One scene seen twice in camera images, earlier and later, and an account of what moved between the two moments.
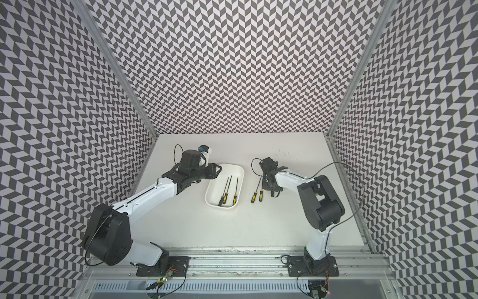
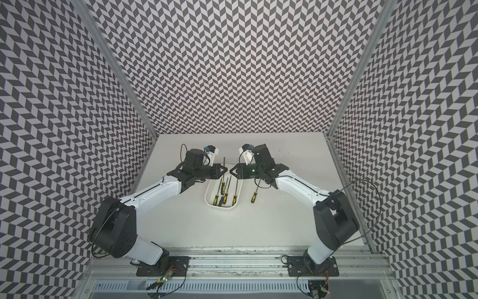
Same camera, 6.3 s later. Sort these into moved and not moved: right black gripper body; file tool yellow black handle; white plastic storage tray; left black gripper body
Moved: right black gripper body
Not moved: white plastic storage tray; file tool yellow black handle; left black gripper body
